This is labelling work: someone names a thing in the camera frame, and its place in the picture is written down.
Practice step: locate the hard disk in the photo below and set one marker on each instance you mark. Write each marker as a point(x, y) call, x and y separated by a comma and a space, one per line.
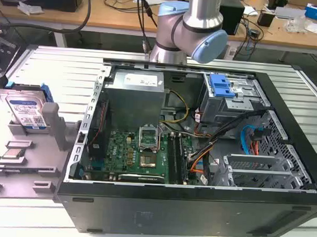
point(26, 109)

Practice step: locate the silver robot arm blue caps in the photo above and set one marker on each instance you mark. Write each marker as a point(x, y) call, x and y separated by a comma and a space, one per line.
point(201, 14)

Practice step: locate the metal disk bay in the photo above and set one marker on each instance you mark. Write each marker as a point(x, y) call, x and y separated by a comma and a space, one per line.
point(251, 171)

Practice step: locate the crumpled white paper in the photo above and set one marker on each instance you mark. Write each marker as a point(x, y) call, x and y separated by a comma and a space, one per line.
point(30, 8)

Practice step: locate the CPU with silver top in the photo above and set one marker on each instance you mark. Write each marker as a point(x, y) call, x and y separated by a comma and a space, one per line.
point(13, 153)

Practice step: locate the grey parts rack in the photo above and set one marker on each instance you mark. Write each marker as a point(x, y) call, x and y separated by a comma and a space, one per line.
point(39, 154)

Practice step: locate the wooden desk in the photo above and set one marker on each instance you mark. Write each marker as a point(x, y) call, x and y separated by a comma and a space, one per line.
point(113, 18)

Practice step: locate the black case fan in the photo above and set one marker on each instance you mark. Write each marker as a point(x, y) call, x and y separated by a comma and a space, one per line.
point(99, 131)

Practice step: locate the grey power supply unit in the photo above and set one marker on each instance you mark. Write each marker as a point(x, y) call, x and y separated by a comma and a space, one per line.
point(135, 96)

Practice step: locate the green motherboard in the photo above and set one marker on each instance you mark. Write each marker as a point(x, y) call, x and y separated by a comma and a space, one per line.
point(119, 153)

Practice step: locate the CPU socket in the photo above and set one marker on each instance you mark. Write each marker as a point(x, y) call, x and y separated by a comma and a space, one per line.
point(148, 160)

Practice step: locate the black graphics card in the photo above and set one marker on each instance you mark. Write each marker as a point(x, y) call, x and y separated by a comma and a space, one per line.
point(142, 178)

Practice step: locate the black RAM stick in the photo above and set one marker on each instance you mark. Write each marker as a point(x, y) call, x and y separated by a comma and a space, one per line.
point(182, 159)

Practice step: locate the blue plastic drive latch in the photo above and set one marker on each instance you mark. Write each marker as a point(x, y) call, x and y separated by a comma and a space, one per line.
point(220, 85)

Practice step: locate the black PC case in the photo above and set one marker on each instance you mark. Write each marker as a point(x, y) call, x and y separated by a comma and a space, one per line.
point(169, 212)

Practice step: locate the metal drive cage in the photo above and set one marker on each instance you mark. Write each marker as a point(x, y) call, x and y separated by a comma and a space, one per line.
point(228, 106)

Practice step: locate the black speaker box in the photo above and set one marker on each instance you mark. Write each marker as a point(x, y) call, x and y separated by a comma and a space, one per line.
point(231, 16)

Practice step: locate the small black box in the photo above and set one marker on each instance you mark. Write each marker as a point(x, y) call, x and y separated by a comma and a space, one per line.
point(265, 18)

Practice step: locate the flat grey box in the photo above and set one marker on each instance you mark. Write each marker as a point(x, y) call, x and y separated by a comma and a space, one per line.
point(290, 12)

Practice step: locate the clear plastic bag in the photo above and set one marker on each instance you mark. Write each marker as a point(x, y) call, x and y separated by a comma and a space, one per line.
point(297, 25)

